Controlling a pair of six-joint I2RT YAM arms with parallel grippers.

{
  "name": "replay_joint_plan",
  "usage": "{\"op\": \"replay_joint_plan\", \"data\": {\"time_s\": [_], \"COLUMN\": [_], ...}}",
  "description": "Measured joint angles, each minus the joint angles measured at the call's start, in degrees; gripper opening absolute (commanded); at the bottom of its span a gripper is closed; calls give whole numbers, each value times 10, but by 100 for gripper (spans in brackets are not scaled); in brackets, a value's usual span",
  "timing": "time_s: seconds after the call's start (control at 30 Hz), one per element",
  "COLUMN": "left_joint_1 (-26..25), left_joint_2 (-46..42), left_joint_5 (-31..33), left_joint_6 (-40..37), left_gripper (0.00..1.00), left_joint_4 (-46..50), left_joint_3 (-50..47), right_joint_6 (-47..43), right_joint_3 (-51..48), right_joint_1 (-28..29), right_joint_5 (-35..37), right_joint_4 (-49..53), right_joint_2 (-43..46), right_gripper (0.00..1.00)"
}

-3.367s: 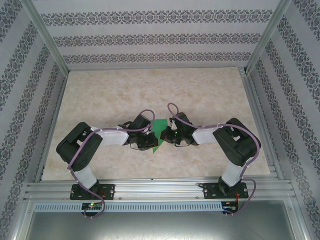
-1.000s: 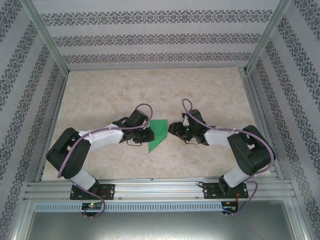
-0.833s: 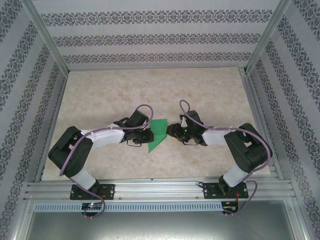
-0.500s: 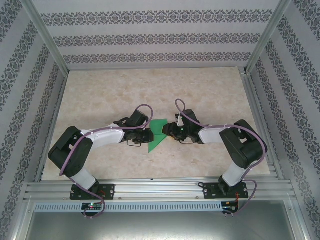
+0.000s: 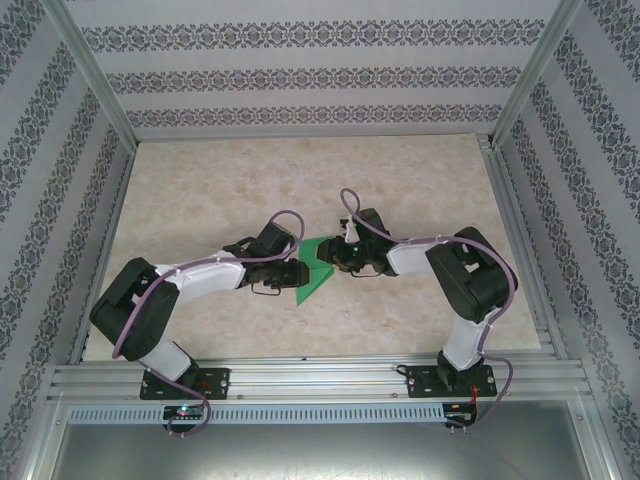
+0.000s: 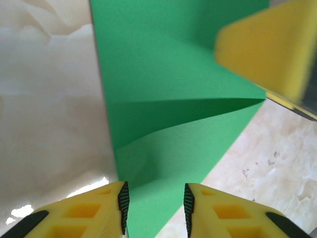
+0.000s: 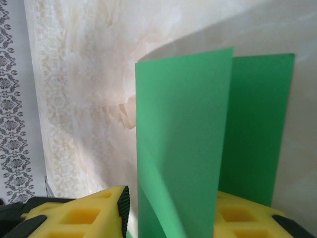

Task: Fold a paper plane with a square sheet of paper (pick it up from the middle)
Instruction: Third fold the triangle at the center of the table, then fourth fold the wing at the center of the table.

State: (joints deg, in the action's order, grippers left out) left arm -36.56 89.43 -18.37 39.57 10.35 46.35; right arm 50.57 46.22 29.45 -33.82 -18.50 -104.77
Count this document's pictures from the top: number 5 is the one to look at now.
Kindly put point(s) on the aluminium mounting rail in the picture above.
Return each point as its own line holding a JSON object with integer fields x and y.
{"x": 310, "y": 375}

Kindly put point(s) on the grey sheet metal panel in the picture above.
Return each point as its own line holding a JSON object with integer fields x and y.
{"x": 320, "y": 450}

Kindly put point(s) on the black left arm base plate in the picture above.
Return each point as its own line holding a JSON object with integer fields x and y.
{"x": 220, "y": 382}

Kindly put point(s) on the aluminium side rail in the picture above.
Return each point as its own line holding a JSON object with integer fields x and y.
{"x": 112, "y": 220}
{"x": 520, "y": 225}

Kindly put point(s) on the green paper sheet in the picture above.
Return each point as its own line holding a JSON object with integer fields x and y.
{"x": 310, "y": 287}

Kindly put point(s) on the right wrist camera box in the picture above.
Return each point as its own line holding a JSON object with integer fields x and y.
{"x": 347, "y": 227}

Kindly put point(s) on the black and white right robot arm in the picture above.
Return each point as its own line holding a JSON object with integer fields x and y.
{"x": 470, "y": 285}

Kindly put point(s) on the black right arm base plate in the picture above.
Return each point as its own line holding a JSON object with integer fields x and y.
{"x": 420, "y": 382}

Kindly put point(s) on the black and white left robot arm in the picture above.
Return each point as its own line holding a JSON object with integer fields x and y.
{"x": 150, "y": 330}

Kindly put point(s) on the aluminium frame post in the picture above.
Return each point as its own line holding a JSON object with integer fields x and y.
{"x": 100, "y": 85}
{"x": 535, "y": 75}

